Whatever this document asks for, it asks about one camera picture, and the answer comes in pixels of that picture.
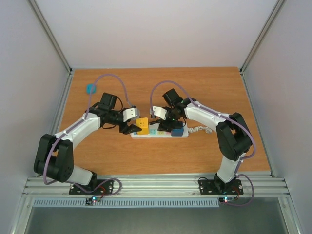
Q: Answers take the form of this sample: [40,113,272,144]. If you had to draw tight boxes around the yellow cube socket adapter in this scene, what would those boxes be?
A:
[136,117,149,135]

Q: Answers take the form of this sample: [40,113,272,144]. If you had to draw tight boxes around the white power strip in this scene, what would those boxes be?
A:
[131,124,189,139]

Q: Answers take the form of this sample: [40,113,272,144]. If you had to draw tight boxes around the dark blue cube adapter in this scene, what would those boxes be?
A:
[171,128,184,137]

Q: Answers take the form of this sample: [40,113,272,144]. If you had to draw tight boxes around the cyan plug adapter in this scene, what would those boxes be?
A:
[85,83,97,94]

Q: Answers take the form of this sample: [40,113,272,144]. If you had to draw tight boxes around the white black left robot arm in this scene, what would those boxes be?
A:
[33,93,141,194]

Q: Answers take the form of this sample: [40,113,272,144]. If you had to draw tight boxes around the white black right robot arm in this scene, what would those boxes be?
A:
[150,89,255,194]

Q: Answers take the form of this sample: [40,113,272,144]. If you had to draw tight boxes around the black power adapter plug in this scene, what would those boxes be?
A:
[172,121,185,129]

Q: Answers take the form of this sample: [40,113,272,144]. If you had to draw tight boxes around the left small circuit board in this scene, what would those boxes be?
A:
[85,196,101,205]

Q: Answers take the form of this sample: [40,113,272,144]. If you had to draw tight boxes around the small circuit board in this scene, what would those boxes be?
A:
[219,196,237,204]
[85,196,101,205]

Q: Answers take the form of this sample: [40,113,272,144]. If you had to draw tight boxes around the right small circuit board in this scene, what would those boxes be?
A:
[219,196,237,204]

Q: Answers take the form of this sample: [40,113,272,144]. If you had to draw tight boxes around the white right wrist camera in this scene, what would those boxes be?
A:
[150,106,167,120]

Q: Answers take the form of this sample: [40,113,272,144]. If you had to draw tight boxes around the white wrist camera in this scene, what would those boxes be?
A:
[121,107,140,122]
[150,106,167,120]

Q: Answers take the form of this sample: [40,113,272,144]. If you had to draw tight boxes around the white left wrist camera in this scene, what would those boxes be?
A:
[121,107,140,122]

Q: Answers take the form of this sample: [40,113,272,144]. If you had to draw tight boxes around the white coiled power cord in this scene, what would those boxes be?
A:
[188,125,212,135]

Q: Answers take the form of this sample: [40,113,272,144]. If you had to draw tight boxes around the aluminium front rail frame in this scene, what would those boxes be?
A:
[22,171,290,198]

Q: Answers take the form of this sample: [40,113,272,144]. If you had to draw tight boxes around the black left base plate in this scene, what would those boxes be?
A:
[69,179,114,195]

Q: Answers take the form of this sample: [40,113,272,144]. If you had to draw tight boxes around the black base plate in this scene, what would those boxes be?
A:
[69,179,114,195]
[197,177,244,195]

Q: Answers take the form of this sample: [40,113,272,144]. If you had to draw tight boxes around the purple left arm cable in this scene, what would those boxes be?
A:
[42,73,134,186]

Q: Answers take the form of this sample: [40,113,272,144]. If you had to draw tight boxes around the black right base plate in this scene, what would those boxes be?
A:
[197,177,244,195]

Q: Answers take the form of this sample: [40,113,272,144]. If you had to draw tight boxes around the left aluminium corner post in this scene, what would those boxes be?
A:
[27,0,72,74]

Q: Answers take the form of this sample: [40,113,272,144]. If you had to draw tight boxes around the aluminium corner post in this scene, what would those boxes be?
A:
[27,0,72,74]
[239,0,286,76]

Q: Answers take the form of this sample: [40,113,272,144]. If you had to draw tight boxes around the grey slotted cable duct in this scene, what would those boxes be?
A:
[33,198,219,209]

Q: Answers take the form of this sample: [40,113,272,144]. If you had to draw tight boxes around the right aluminium corner post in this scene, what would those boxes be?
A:
[239,0,286,76]

